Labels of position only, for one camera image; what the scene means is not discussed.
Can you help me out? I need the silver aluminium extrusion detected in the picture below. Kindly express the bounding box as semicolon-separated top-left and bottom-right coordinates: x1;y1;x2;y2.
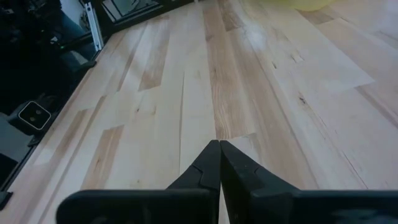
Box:
83;1;106;53

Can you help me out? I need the yellow translucent plastic bin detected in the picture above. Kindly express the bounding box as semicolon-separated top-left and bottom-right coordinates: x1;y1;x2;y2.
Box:
256;0;338;12

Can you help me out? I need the small black table camera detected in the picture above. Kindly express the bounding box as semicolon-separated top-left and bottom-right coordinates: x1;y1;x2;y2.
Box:
6;98;59;137

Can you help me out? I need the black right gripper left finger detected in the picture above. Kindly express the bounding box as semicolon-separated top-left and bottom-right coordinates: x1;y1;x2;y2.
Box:
166;139;222;191

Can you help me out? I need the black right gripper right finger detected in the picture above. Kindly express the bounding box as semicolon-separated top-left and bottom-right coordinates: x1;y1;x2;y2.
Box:
220;140;300;224

